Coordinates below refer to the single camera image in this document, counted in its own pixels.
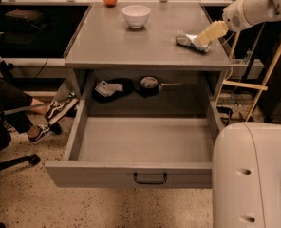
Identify black office chair base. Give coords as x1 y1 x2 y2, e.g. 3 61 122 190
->
0 126 41 172

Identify black sneaker lower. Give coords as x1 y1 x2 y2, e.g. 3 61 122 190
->
27 124 62 143

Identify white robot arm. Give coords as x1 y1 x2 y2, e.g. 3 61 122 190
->
196 0 281 228

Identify black sneaker upper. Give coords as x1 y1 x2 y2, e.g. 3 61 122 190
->
45 98 78 125

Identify black sneaker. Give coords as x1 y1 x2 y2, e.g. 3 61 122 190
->
27 124 62 143
45 98 78 125

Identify open grey top drawer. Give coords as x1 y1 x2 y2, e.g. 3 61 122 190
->
45 101 223 189

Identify dark box on shelf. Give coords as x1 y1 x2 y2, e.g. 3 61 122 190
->
5 9 44 25

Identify black drawer handle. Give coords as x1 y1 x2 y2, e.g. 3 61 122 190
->
134 173 168 185

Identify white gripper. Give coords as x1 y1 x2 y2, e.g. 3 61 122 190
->
197 0 251 46

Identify seated person's legs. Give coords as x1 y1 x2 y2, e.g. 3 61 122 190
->
0 78 48 133

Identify wooden easel frame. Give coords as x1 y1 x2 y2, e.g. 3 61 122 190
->
215 0 281 123

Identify white ceramic bowl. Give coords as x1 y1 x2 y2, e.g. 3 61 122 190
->
122 5 151 29

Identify grey cabinet with top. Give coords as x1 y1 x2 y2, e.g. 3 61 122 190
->
65 2 231 118

